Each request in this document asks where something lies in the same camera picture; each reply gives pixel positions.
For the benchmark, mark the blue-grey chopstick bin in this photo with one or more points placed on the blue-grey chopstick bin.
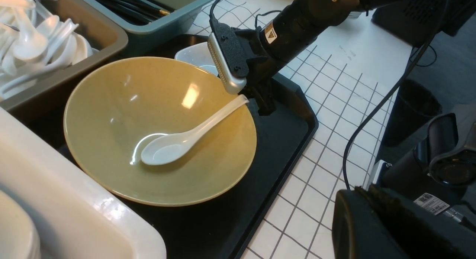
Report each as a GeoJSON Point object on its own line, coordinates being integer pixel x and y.
{"type": "Point", "coordinates": [143, 39]}

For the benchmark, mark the large white plastic tub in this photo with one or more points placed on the large white plastic tub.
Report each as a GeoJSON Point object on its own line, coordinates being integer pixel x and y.
{"type": "Point", "coordinates": [75, 217]}

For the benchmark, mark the white square sauce dish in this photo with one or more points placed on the white square sauce dish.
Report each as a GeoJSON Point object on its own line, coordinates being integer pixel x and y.
{"type": "Point", "coordinates": [199, 56]}

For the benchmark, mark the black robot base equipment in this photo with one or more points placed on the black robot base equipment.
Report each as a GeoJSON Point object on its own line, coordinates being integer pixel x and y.
{"type": "Point", "coordinates": [435, 174]}

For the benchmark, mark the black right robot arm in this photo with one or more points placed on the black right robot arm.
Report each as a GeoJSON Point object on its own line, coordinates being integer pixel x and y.
{"type": "Point", "coordinates": [296, 27]}

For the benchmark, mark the grey spoon bin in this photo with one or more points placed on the grey spoon bin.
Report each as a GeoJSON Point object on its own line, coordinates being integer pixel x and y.
{"type": "Point", "coordinates": [53, 89]}

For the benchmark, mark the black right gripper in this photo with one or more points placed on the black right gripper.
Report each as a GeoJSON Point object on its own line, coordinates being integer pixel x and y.
{"type": "Point", "coordinates": [262, 66]}

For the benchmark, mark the black serving tray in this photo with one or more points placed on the black serving tray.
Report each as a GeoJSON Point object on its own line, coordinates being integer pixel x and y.
{"type": "Point", "coordinates": [221, 228]}

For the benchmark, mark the bundle of black chopsticks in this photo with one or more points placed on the bundle of black chopsticks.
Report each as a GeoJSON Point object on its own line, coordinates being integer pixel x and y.
{"type": "Point", "coordinates": [136, 12]}

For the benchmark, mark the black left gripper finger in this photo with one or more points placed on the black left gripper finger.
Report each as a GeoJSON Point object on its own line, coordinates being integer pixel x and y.
{"type": "Point", "coordinates": [378, 223]}

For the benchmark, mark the yellow noodle bowl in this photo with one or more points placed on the yellow noodle bowl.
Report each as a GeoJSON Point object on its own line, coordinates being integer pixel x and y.
{"type": "Point", "coordinates": [118, 109]}

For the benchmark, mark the white ceramic soup spoon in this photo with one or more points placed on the white ceramic soup spoon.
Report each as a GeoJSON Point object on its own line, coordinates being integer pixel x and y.
{"type": "Point", "coordinates": [169, 148]}

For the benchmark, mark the pile of white spoons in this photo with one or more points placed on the pile of white spoons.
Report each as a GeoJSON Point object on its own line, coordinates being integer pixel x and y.
{"type": "Point", "coordinates": [34, 43]}

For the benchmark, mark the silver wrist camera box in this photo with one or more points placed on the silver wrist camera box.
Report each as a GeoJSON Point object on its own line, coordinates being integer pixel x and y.
{"type": "Point", "coordinates": [229, 56]}

